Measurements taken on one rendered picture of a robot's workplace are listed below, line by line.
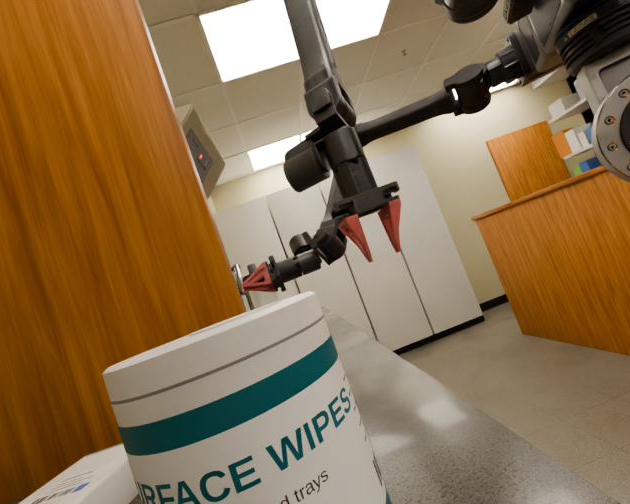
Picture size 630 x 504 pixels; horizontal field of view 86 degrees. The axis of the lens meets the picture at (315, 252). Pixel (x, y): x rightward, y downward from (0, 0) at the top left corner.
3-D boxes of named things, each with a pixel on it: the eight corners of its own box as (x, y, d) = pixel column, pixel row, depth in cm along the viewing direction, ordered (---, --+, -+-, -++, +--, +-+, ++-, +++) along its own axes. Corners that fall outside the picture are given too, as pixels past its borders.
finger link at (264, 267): (237, 271, 87) (271, 258, 88) (244, 282, 93) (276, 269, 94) (244, 294, 84) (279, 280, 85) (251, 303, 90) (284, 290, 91)
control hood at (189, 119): (149, 166, 65) (133, 119, 66) (198, 206, 97) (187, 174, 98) (207, 147, 66) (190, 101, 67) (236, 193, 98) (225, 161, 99)
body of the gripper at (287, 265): (265, 256, 86) (292, 246, 87) (273, 273, 95) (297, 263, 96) (273, 278, 83) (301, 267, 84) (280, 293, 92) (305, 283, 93)
